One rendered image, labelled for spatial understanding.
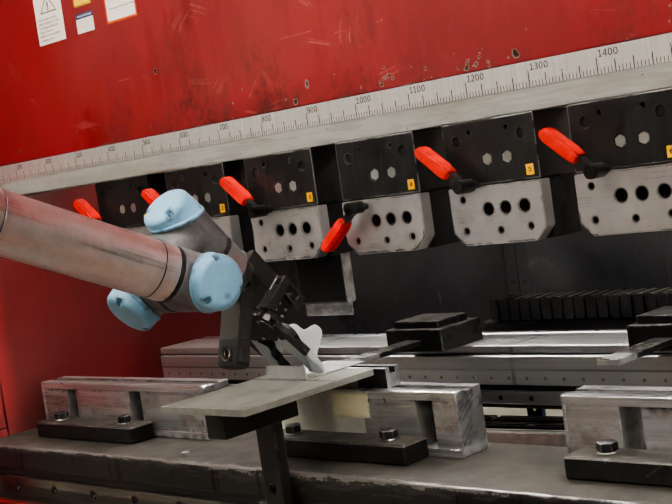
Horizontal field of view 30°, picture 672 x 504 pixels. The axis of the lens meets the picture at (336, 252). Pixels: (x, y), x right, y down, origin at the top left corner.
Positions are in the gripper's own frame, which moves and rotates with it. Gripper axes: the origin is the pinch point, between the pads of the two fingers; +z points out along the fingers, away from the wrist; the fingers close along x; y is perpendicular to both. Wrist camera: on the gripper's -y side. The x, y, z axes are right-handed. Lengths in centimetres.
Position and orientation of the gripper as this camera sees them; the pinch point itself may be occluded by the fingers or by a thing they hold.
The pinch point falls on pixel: (300, 370)
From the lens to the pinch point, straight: 191.7
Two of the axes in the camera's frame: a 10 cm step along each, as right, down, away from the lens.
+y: 4.2, -7.5, 5.0
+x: -7.2, 0.6, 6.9
